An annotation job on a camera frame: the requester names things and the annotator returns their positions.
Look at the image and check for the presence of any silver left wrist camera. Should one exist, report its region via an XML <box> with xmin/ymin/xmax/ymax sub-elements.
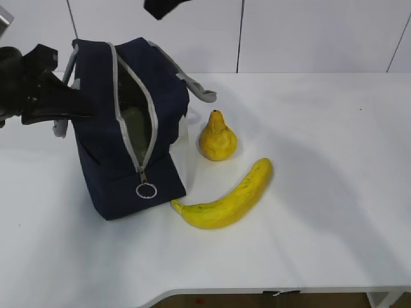
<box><xmin>0</xmin><ymin>6</ymin><xmax>14</xmax><ymax>38</ymax></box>

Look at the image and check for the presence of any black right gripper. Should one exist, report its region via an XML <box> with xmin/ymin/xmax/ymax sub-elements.
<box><xmin>143</xmin><ymin>0</ymin><xmax>189</xmax><ymax>21</ymax></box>

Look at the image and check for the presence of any navy blue lunch bag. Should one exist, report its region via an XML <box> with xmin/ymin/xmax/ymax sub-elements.
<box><xmin>53</xmin><ymin>38</ymin><xmax>217</xmax><ymax>221</ymax></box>

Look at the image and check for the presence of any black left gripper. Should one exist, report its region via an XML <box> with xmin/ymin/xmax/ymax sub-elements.
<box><xmin>1</xmin><ymin>44</ymin><xmax>94</xmax><ymax>127</ymax></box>

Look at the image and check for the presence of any yellow banana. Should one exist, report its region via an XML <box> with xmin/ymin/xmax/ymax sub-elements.
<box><xmin>171</xmin><ymin>158</ymin><xmax>274</xmax><ymax>230</ymax></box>

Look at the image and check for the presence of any white table leg frame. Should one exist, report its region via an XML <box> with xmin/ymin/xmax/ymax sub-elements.
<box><xmin>366</xmin><ymin>291</ymin><xmax>410</xmax><ymax>308</ymax></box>

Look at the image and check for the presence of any yellow pear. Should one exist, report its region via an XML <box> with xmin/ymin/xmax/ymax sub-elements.
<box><xmin>198</xmin><ymin>110</ymin><xmax>238</xmax><ymax>161</ymax></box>

